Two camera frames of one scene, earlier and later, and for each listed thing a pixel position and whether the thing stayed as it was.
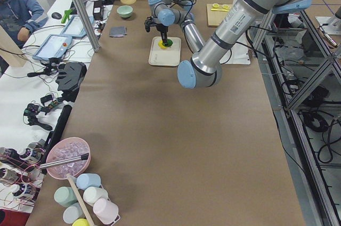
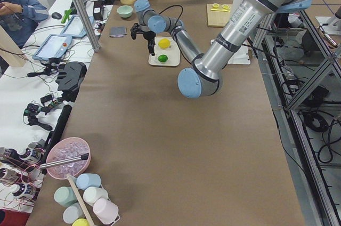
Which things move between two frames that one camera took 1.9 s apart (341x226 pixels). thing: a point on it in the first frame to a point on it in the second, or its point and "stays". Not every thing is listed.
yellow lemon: x=161 y=45 stays
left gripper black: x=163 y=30 to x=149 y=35
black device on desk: x=70 y=77 stays
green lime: x=169 y=43 to x=162 y=58
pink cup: x=106 y=211 stays
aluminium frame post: x=82 y=9 stays
